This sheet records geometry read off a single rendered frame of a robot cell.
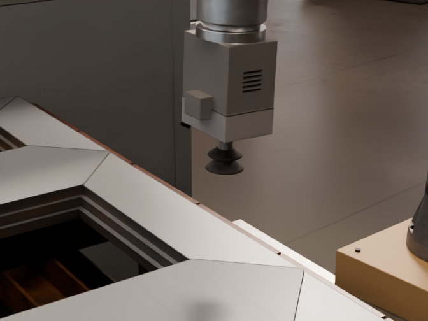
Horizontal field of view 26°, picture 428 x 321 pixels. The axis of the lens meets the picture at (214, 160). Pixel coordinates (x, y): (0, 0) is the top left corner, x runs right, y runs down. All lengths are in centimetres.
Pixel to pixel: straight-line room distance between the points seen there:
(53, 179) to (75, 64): 49
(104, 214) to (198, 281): 24
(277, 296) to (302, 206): 232
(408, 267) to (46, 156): 54
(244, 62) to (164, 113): 91
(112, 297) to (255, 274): 16
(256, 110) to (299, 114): 326
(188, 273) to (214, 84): 21
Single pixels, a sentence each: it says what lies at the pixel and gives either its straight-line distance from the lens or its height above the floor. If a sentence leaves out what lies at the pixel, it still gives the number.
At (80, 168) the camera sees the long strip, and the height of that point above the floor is 86.
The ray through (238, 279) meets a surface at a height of 86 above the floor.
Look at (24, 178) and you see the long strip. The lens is 129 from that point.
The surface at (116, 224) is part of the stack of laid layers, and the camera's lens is 118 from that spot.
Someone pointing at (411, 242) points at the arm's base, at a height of 75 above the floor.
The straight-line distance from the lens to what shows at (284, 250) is 146.
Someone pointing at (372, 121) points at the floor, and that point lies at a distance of 419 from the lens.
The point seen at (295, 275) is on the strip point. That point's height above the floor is 86.
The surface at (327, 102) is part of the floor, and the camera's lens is 444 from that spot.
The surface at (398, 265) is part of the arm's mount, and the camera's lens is 132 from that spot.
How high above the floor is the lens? 134
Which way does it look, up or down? 21 degrees down
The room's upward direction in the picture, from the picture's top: straight up
